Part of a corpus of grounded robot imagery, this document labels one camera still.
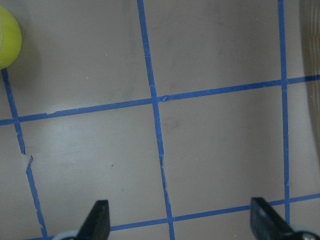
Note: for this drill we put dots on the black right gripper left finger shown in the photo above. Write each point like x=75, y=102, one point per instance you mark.
x=97, y=224

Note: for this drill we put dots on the yellow tape roll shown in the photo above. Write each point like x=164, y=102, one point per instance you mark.
x=10, y=38

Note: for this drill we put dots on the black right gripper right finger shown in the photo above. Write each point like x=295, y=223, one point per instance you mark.
x=267, y=224

